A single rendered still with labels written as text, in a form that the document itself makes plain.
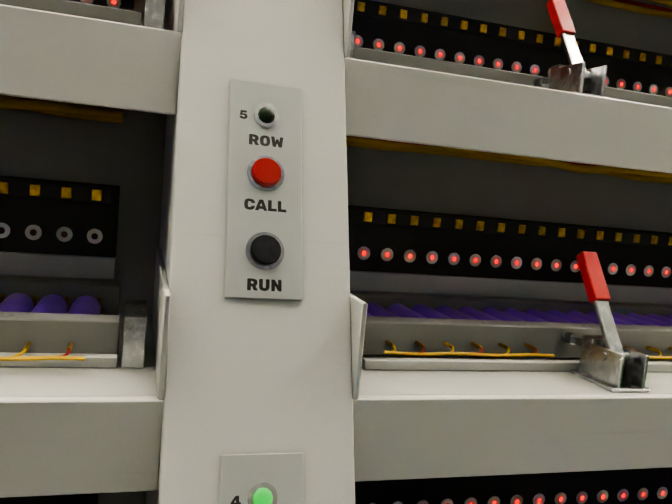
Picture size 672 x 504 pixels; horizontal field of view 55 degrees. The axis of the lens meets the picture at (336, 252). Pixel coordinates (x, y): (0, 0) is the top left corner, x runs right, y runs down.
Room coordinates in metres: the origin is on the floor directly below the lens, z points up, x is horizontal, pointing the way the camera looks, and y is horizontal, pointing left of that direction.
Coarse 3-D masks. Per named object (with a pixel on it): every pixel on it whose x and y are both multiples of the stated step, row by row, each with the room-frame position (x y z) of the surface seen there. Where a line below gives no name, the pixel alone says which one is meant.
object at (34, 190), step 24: (0, 192) 0.42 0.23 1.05; (24, 192) 0.43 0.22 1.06; (48, 192) 0.43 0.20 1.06; (72, 192) 0.44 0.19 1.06; (96, 192) 0.44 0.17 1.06; (0, 216) 0.43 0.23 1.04; (24, 216) 0.44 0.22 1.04; (48, 216) 0.44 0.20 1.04; (72, 216) 0.44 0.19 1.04; (96, 216) 0.45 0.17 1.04; (0, 240) 0.44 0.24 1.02; (24, 240) 0.44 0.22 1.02; (48, 240) 0.45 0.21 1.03; (72, 240) 0.45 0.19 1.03
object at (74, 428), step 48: (144, 336) 0.35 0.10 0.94; (0, 384) 0.31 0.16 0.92; (48, 384) 0.32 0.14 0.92; (96, 384) 0.32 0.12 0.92; (144, 384) 0.33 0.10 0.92; (0, 432) 0.30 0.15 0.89; (48, 432) 0.30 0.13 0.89; (96, 432) 0.31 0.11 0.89; (144, 432) 0.32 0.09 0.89; (0, 480) 0.31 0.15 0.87; (48, 480) 0.31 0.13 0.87; (96, 480) 0.32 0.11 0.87; (144, 480) 0.33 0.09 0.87
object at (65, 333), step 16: (0, 320) 0.33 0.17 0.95; (16, 320) 0.33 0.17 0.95; (32, 320) 0.33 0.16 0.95; (48, 320) 0.34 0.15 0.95; (64, 320) 0.34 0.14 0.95; (80, 320) 0.34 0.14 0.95; (96, 320) 0.35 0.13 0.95; (112, 320) 0.35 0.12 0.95; (0, 336) 0.33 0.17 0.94; (16, 336) 0.34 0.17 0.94; (32, 336) 0.34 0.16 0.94; (48, 336) 0.34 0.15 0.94; (64, 336) 0.34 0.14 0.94; (80, 336) 0.34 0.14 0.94; (96, 336) 0.35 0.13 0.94; (112, 336) 0.35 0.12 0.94; (16, 352) 0.34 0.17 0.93; (32, 352) 0.34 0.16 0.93; (48, 352) 0.34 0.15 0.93; (64, 352) 0.35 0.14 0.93; (80, 352) 0.35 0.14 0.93; (96, 352) 0.35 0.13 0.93; (112, 352) 0.35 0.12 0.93
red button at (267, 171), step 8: (264, 160) 0.32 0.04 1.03; (272, 160) 0.32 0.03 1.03; (256, 168) 0.32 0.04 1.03; (264, 168) 0.32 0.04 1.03; (272, 168) 0.32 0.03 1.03; (280, 168) 0.32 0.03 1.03; (256, 176) 0.32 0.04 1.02; (264, 176) 0.32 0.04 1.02; (272, 176) 0.32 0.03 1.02; (280, 176) 0.32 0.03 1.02; (264, 184) 0.32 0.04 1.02; (272, 184) 0.32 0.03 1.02
